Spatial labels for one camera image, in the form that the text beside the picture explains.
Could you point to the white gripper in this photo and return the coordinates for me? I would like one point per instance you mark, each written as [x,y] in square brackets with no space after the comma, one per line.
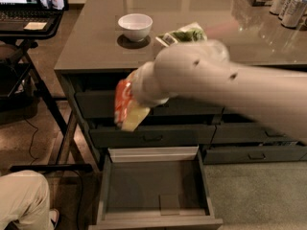
[143,85]

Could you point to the red coke can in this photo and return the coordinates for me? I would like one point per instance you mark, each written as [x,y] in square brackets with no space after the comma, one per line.
[123,97]

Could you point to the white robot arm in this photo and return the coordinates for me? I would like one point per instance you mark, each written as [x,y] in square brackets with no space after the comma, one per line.
[203,71]

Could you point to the middle left grey drawer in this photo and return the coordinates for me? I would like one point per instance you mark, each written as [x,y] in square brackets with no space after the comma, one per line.
[154,133]

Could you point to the grey counter cabinet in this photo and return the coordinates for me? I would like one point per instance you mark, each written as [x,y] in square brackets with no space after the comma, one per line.
[97,54]

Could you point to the open bottom left drawer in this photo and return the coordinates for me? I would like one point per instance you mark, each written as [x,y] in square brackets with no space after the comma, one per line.
[155,189]

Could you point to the bottom right grey drawer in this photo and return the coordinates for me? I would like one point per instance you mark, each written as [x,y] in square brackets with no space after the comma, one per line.
[253,154]

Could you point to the middle right grey drawer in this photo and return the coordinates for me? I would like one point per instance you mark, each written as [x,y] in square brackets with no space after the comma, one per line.
[236,129]

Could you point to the white can right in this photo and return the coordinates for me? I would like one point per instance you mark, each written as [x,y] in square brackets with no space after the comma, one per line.
[294,13]

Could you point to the white ceramic bowl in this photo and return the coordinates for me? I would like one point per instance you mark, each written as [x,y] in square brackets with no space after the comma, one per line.
[135,26]

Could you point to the green chip bag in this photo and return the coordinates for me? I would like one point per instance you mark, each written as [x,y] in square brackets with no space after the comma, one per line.
[189,33]

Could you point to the yellow sticky note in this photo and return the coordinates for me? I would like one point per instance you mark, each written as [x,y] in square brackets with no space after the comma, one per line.
[32,26]

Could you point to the black laptop stand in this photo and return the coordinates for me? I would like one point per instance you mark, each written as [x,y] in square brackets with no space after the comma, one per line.
[21,60]

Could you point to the black smartphone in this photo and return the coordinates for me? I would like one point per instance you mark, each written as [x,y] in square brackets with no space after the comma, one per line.
[54,5]

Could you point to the white shoe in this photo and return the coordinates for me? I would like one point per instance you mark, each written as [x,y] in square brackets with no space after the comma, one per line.
[54,217]

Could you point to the black laptop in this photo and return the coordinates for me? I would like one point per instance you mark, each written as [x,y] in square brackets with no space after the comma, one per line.
[16,14]

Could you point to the person's leg beige trousers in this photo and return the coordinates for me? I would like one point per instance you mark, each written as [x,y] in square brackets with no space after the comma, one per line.
[25,201]

